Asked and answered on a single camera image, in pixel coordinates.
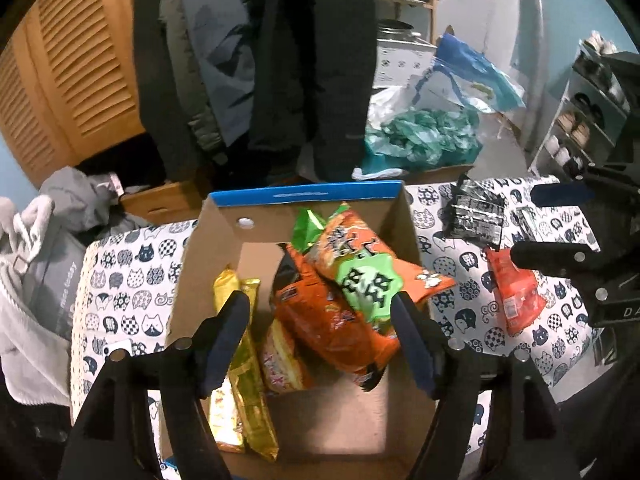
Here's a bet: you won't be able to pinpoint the large orange chip bag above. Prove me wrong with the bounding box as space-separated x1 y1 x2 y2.
272 245 401 391

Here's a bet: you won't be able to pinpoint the black slippers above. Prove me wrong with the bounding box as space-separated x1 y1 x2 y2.
572 92 606 126

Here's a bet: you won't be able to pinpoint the white shoe rack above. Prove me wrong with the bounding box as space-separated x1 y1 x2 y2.
527 42 631 178

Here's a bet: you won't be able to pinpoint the white patterned storage box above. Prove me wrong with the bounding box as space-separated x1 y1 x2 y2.
375 40 438 91

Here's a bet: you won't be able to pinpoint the wooden louvered cabinet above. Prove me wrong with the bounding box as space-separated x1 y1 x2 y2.
0 0 151 186

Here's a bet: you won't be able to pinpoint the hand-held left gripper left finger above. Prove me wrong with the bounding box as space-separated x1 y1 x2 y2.
60 291 250 480

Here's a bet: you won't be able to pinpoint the white plastic bag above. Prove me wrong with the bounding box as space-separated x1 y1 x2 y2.
367 87 416 126

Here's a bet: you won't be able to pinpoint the small black snack packet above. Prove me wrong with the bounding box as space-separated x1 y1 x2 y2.
510 205 543 241

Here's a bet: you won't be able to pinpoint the white sneakers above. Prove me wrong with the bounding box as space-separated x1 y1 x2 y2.
585 31 617 56

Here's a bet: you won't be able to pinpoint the green crumpled plastic bags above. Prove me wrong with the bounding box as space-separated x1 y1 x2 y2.
367 107 483 166

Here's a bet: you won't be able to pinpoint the orange packet with green label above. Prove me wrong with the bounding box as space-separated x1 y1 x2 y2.
305 202 458 336

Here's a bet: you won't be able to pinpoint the dark metal pan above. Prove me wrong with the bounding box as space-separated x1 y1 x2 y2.
376 19 416 43

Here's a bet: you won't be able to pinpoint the blue cardboard box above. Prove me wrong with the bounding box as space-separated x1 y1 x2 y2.
159 180 441 480

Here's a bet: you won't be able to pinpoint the grey hooded sweatshirt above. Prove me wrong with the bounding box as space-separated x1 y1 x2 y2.
0 195 76 408

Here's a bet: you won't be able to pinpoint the cat print tablecloth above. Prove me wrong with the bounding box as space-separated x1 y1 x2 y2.
70 175 618 480

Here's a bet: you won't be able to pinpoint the grey coat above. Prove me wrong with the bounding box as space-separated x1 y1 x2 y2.
160 0 266 166

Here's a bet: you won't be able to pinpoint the black jacket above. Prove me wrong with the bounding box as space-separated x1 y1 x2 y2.
132 0 201 181

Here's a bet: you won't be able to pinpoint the brown cardboard box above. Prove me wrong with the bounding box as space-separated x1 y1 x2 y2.
400 162 476 186

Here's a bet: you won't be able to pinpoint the long black coat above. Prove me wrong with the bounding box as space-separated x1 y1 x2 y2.
247 0 377 183

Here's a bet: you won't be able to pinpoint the small red gold snack packet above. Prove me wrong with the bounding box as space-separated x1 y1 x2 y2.
260 317 313 393

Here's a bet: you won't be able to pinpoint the blue plastic bag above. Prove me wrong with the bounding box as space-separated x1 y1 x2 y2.
410 34 526 113

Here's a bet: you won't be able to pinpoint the large black snack packet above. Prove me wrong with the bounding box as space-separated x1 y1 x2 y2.
442 175 506 251

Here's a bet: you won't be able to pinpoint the green snack packet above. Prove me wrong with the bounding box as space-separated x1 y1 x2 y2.
291 207 331 256

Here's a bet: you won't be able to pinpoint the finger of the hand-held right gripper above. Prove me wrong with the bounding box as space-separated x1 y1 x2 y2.
531 162 630 207
510 242 626 301

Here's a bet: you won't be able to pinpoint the grey hoodie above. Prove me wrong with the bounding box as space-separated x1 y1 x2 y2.
37 166 151 231

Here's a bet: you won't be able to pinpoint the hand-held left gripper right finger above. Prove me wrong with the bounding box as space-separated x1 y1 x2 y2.
392 291 583 480

